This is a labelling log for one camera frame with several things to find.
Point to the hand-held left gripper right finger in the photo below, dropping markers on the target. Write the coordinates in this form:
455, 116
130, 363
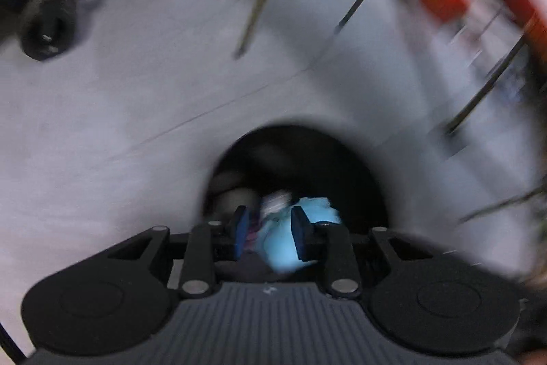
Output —
301, 234

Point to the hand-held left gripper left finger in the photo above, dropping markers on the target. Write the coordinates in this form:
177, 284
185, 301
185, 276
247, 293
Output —
240, 234

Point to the light blue plush toy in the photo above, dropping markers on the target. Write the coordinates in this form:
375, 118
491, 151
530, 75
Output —
280, 249

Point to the black round trash bin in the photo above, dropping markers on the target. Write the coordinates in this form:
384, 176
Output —
299, 159

